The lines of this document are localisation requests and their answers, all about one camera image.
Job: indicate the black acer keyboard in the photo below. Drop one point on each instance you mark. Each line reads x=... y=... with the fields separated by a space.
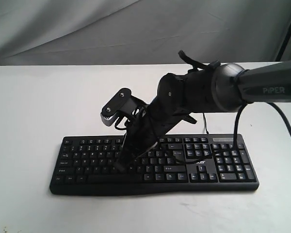
x=181 y=163

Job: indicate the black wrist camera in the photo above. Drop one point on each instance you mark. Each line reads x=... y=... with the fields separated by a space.
x=122 y=104

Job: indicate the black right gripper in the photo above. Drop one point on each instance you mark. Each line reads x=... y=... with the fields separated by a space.
x=153 y=122

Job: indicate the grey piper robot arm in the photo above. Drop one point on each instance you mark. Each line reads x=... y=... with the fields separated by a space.
x=214 y=89

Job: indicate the grey backdrop cloth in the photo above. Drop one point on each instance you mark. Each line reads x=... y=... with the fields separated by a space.
x=127 y=32

